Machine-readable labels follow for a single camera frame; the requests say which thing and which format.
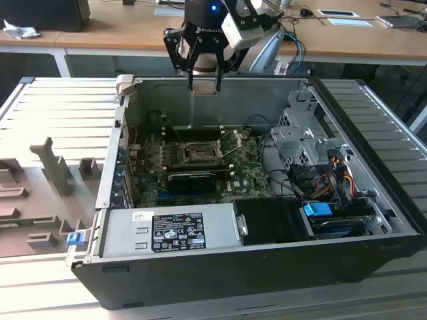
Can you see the crumpled white paper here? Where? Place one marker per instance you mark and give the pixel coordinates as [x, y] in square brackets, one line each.
[21, 30]

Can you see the black power supply label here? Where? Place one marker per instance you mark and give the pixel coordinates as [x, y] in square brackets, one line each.
[178, 231]

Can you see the black open PC case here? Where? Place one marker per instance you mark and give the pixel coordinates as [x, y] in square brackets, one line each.
[233, 283]

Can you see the large black box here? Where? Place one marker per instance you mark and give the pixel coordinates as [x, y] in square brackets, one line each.
[43, 13]

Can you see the small blue case clip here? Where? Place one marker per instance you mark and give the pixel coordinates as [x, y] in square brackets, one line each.
[75, 239]

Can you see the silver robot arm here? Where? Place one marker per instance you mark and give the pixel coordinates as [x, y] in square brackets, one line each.
[267, 50]

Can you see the white plug block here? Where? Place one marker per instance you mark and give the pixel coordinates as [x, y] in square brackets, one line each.
[281, 68]

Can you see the black RAM slot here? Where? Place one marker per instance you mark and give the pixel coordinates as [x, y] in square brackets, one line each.
[197, 133]
[200, 167]

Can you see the black CPU socket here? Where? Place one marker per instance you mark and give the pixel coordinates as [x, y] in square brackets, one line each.
[197, 153]

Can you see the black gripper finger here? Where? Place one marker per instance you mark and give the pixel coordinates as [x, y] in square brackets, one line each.
[218, 60]
[173, 46]

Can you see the brown parts rack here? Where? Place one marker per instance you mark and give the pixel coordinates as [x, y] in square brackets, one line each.
[33, 186]

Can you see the silver metal drive cage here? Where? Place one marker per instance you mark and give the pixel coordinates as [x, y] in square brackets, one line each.
[293, 136]

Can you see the blue disk carrier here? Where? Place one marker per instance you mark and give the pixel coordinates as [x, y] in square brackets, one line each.
[317, 210]

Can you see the silver CPU plate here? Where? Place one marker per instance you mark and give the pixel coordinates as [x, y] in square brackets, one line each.
[205, 89]

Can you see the beige case latch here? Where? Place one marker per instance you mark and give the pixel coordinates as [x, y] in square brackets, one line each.
[124, 85]

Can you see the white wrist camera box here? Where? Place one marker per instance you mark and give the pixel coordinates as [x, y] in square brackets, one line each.
[240, 33]

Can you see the silver power supply unit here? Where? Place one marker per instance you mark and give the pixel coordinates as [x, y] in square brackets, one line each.
[126, 233]

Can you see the wooden desk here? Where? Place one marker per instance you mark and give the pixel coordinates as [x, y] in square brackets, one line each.
[133, 30]

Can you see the round coin cell battery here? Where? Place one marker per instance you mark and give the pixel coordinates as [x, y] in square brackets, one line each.
[243, 135]

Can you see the green RAM stick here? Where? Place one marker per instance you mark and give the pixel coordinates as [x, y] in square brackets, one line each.
[13, 224]

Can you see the green motherboard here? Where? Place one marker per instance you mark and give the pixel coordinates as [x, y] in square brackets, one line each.
[247, 173]

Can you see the black computer mouse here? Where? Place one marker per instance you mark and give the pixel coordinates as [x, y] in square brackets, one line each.
[305, 12]

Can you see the black graphics card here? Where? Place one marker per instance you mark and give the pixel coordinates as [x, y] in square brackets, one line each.
[190, 183]

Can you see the grey laptop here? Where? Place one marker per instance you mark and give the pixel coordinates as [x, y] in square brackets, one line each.
[398, 20]

